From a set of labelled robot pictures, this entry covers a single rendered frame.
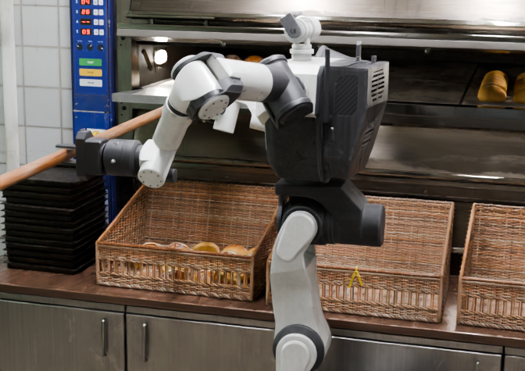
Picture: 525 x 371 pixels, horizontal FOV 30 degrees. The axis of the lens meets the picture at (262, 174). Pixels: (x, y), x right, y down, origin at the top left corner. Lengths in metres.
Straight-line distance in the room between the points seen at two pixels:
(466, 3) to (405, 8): 0.20
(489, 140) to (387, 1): 0.59
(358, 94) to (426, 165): 1.04
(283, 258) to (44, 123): 1.51
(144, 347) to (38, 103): 1.10
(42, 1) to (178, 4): 0.54
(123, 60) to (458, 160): 1.26
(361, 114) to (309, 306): 0.56
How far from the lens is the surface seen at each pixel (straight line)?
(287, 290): 2.66
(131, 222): 3.57
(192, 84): 2.13
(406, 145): 3.45
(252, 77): 2.21
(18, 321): 3.45
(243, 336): 3.16
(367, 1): 3.41
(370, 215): 2.57
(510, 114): 3.40
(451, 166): 3.43
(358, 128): 2.45
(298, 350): 2.66
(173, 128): 2.19
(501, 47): 3.23
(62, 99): 3.79
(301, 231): 2.57
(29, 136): 3.88
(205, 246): 3.55
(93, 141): 2.36
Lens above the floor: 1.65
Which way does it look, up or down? 12 degrees down
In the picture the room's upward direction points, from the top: 1 degrees clockwise
